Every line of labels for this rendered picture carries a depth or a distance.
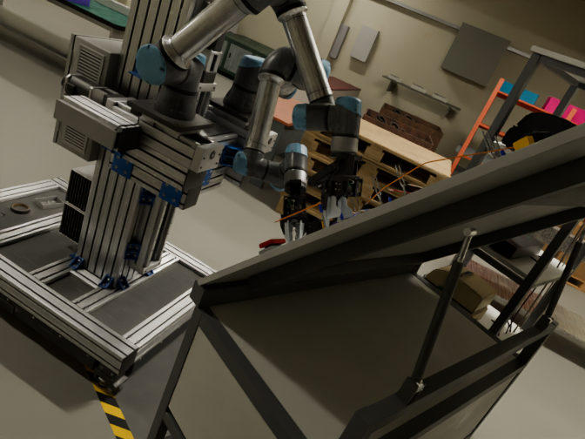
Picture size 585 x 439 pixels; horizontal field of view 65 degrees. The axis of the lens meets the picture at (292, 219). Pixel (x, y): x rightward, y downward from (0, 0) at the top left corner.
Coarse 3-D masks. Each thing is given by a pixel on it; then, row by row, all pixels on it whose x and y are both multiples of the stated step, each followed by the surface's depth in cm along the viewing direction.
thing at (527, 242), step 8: (504, 240) 194; (512, 240) 198; (520, 240) 203; (528, 240) 208; (536, 240) 214; (496, 248) 197; (504, 248) 194; (512, 248) 192; (520, 248) 193; (528, 248) 202; (536, 248) 210; (512, 256) 193; (520, 256) 200
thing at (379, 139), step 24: (360, 120) 444; (312, 144) 392; (360, 144) 416; (384, 144) 382; (408, 144) 429; (312, 168) 398; (360, 168) 386; (384, 168) 380; (408, 168) 408; (432, 168) 368; (312, 192) 405; (384, 192) 423
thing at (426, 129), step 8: (384, 104) 806; (384, 112) 753; (392, 112) 750; (400, 112) 829; (400, 120) 751; (408, 120) 748; (416, 120) 769; (424, 120) 824; (416, 128) 749; (424, 128) 746; (432, 128) 825; (440, 128) 806; (432, 136) 747; (440, 136) 744
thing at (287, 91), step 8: (296, 64) 157; (328, 64) 162; (296, 72) 158; (328, 72) 161; (288, 80) 162; (296, 80) 161; (280, 88) 193; (288, 88) 186; (296, 88) 182; (304, 88) 167; (280, 96) 204; (288, 96) 203
